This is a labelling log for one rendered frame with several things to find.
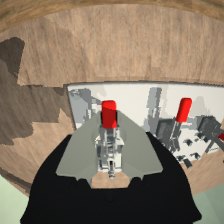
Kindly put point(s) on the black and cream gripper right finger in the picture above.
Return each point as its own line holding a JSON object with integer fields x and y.
{"x": 144, "y": 156}

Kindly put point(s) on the grey fixture plate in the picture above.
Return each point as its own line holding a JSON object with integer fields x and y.
{"x": 148, "y": 102}

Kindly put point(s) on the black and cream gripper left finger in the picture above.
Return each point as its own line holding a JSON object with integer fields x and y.
{"x": 74, "y": 158}

